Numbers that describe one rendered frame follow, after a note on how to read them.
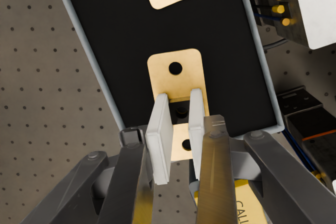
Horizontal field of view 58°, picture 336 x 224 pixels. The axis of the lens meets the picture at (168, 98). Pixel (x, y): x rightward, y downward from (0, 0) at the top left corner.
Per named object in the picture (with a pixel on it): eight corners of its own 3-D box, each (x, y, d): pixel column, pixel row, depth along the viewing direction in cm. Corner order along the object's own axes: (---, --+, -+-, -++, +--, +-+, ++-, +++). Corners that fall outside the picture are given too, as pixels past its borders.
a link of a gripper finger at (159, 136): (169, 184, 16) (155, 186, 16) (173, 130, 23) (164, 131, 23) (158, 132, 15) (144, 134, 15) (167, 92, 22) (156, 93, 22)
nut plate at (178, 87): (214, 154, 24) (216, 162, 22) (166, 159, 24) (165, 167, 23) (199, 46, 21) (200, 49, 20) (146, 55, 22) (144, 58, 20)
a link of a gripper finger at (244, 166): (205, 157, 13) (274, 150, 13) (202, 115, 18) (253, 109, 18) (209, 186, 14) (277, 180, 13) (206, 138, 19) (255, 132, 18)
